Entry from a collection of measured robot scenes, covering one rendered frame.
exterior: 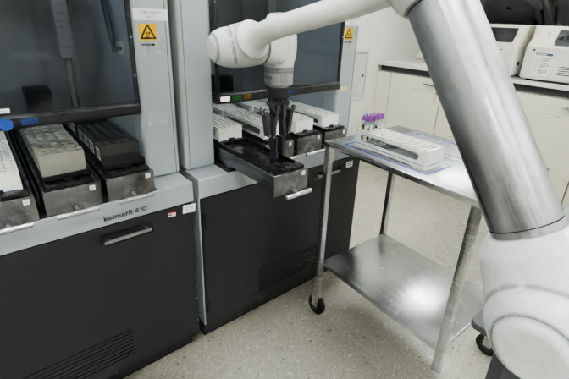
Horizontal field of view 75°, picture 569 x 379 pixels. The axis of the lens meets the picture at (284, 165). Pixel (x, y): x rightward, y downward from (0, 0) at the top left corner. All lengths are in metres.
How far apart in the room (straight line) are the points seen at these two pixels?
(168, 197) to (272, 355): 0.78
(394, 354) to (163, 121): 1.26
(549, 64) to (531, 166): 2.52
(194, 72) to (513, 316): 1.05
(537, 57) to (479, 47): 2.53
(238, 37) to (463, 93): 0.61
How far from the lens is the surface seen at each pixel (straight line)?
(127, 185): 1.18
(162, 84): 1.23
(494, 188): 0.61
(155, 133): 1.25
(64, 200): 1.15
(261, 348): 1.68
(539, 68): 3.14
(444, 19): 0.62
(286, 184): 1.15
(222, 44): 1.02
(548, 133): 3.14
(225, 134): 1.39
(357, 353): 1.71
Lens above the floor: 1.24
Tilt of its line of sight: 22 degrees down
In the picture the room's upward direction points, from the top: 2 degrees clockwise
